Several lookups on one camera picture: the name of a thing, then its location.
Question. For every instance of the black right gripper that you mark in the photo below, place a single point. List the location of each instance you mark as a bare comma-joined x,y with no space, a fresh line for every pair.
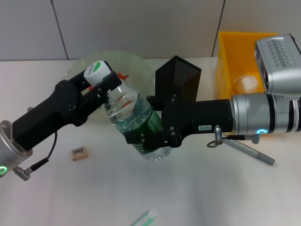
200,115

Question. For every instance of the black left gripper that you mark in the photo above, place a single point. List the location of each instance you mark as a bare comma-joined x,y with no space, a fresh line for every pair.
47,115

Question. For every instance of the red-orange fruit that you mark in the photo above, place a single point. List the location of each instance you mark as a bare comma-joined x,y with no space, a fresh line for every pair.
121,75

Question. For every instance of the clear water bottle green label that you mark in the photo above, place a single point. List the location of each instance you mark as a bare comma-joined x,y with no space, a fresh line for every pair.
127,106

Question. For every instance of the green utility knife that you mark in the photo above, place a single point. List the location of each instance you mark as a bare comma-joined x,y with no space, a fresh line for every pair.
145,216

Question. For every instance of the white paper ball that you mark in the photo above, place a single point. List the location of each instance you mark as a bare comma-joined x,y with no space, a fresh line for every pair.
245,84

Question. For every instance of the wavy translucent glass fruit plate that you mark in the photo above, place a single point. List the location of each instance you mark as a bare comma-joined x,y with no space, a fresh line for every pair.
131,63

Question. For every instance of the black mesh pen holder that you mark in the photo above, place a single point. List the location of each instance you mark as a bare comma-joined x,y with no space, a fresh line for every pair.
185,77

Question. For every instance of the small beige eraser with barcode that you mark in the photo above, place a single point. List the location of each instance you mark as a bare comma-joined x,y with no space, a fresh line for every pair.
79,153

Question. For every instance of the silver grey pen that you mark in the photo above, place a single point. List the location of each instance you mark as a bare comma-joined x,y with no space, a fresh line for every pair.
254,153

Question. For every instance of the yellow plastic bin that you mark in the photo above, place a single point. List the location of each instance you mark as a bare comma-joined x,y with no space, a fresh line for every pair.
235,51

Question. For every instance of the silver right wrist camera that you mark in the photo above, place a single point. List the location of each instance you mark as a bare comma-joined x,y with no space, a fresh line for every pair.
279,63

